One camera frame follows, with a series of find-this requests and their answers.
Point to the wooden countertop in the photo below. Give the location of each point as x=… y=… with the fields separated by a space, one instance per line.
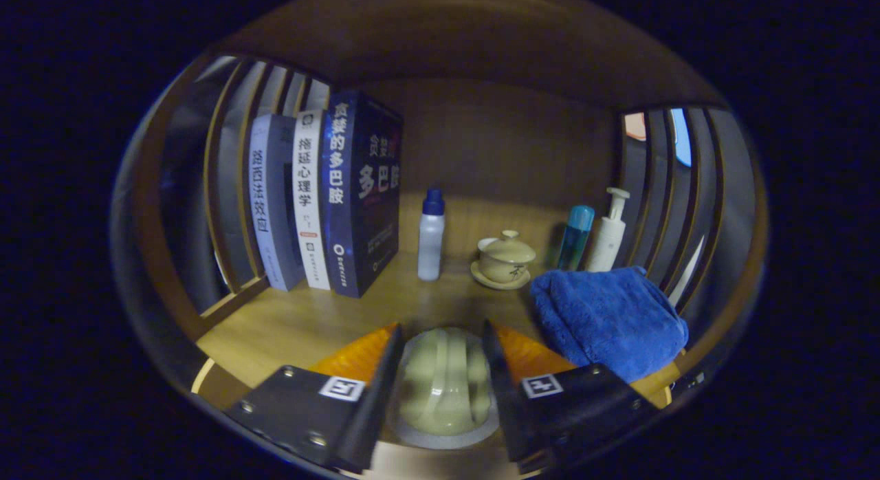
x=295 y=322

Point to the light blue book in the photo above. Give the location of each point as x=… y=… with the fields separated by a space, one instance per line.
x=265 y=205

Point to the white bottle blue cap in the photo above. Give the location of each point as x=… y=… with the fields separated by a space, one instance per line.
x=431 y=243

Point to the blue towel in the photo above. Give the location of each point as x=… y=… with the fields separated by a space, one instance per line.
x=608 y=322

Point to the white book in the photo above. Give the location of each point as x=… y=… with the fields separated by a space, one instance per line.
x=308 y=205

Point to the wooden cabinet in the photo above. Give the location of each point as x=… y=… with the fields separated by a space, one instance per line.
x=481 y=40

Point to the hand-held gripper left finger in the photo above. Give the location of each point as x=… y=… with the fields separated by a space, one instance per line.
x=371 y=411

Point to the cream scrub brush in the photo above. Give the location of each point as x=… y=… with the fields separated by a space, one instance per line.
x=443 y=384

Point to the teal bottle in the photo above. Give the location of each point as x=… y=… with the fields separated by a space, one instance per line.
x=574 y=239

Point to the dark blue book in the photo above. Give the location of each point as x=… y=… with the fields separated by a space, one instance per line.
x=357 y=191

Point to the white pump bottle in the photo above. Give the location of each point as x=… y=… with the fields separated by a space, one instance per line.
x=606 y=243

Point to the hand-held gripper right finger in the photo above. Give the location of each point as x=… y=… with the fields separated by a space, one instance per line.
x=505 y=404

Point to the beige lidded teacup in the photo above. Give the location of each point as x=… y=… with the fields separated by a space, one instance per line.
x=505 y=260

